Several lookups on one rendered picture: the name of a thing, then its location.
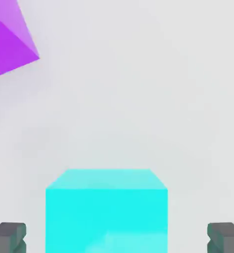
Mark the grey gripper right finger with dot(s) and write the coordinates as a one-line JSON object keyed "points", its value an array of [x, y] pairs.
{"points": [[227, 239]]}

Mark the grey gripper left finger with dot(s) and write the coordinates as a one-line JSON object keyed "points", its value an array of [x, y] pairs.
{"points": [[6, 239]]}

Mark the small cyan cube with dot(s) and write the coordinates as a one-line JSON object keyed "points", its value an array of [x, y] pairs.
{"points": [[106, 213]]}

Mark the large purple box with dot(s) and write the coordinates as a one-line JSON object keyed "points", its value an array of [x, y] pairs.
{"points": [[6, 45]]}

